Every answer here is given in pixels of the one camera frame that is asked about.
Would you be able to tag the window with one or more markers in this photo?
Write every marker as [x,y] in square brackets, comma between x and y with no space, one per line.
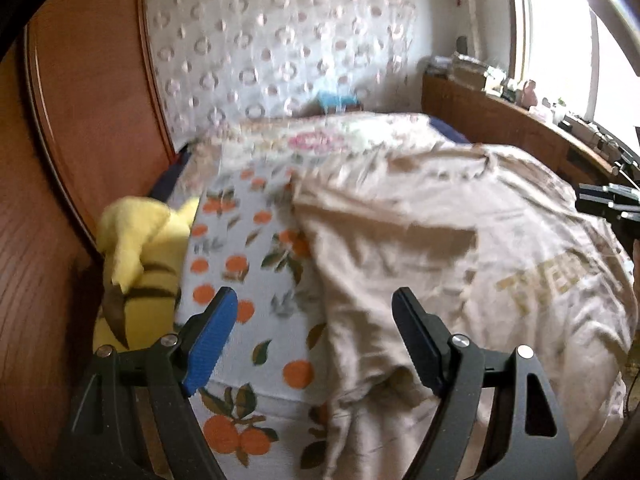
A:
[555,35]

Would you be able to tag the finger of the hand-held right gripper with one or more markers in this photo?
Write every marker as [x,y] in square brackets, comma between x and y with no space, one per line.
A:
[607,191]
[600,210]

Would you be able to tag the pile of small desk clutter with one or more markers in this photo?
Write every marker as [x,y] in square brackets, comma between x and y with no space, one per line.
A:
[585,130]

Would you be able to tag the orange fruit print bedsheet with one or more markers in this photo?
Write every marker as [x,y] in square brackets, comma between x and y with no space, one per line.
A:
[250,240]

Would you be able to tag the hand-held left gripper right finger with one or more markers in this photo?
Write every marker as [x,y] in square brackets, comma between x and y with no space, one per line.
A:
[417,340]

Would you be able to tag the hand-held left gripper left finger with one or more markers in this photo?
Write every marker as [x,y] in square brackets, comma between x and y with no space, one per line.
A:
[210,345]

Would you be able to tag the wooden cabinet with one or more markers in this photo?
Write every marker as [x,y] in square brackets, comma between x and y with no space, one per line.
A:
[500,125]

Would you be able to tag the dark blue mattress sheet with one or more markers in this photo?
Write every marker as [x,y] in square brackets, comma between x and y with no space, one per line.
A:
[167,180]

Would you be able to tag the yellow plush toy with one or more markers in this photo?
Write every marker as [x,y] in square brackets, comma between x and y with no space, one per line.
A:
[142,245]

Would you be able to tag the beige t-shirt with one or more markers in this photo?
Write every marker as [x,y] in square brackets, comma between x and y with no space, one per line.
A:
[430,240]

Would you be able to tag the sheer circle pattern curtain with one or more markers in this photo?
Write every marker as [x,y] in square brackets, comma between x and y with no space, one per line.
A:
[280,45]

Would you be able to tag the floral quilt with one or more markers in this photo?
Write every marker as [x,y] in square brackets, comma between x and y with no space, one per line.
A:
[320,137]

